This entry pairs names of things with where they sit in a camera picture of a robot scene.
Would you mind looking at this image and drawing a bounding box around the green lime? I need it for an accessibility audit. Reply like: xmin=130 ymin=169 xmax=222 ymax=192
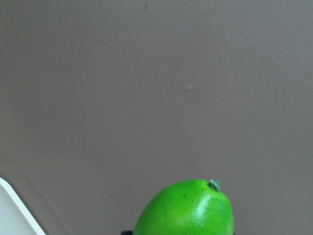
xmin=133 ymin=179 xmax=235 ymax=235

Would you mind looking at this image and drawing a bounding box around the white rabbit tray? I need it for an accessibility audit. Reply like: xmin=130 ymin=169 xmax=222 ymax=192
xmin=0 ymin=178 xmax=46 ymax=235

